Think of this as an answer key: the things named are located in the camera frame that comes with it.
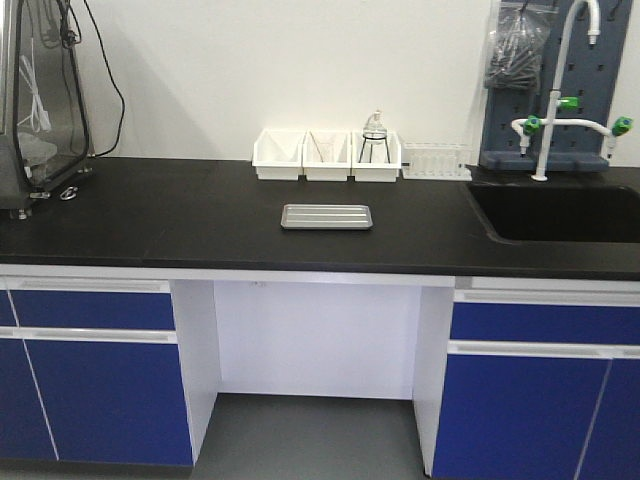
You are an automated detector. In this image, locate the silver metal tray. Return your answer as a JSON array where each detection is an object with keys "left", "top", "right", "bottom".
[{"left": 280, "top": 204, "right": 373, "bottom": 230}]

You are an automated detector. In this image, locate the middle white storage bin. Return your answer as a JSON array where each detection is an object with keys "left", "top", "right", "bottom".
[{"left": 302, "top": 130, "right": 351, "bottom": 182}]

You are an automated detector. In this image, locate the white storage bin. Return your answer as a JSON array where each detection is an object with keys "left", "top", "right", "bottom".
[
  {"left": 252, "top": 129, "right": 306, "bottom": 181},
  {"left": 350, "top": 130, "right": 402, "bottom": 183},
  {"left": 302, "top": 130, "right": 351, "bottom": 182}
]

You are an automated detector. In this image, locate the left white storage bin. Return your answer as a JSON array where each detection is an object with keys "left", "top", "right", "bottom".
[{"left": 252, "top": 129, "right": 306, "bottom": 181}]

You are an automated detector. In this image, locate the right white storage bin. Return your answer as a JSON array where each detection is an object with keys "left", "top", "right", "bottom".
[{"left": 350, "top": 130, "right": 402, "bottom": 183}]

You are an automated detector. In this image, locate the glass flask on tripod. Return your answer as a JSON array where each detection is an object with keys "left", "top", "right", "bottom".
[{"left": 358, "top": 109, "right": 391, "bottom": 164}]

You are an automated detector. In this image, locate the white test tube rack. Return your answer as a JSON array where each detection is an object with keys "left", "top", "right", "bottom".
[{"left": 402, "top": 142, "right": 472, "bottom": 181}]

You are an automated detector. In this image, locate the black lab sink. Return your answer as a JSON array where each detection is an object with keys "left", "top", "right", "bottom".
[{"left": 468, "top": 184, "right": 639, "bottom": 243}]

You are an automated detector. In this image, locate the white lab faucet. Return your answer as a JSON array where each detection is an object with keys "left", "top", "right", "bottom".
[{"left": 511, "top": 0, "right": 633, "bottom": 182}]

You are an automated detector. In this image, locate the right blue cabinet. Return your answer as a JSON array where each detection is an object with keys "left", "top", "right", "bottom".
[{"left": 428, "top": 288, "right": 639, "bottom": 479}]

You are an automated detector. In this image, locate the blue cabinet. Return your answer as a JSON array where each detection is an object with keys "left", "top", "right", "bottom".
[
  {"left": 1, "top": 278, "right": 196, "bottom": 466},
  {"left": 428, "top": 288, "right": 639, "bottom": 479}
]

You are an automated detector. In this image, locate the left blue cabinet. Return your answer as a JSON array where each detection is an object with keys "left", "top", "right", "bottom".
[{"left": 1, "top": 278, "right": 196, "bottom": 466}]

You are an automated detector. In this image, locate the plastic bag of pegs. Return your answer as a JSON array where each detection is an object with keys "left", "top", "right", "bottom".
[{"left": 484, "top": 1, "right": 557, "bottom": 91}]

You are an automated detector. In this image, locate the grey pegboard drying rack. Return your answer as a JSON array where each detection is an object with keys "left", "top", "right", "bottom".
[{"left": 478, "top": 1, "right": 633, "bottom": 173}]

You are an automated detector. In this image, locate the black power cable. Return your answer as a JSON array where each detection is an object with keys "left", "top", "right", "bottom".
[{"left": 39, "top": 0, "right": 126, "bottom": 160}]

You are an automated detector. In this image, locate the clear enclosure with black frame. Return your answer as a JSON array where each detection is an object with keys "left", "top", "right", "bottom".
[{"left": 1, "top": 1, "right": 93, "bottom": 219}]

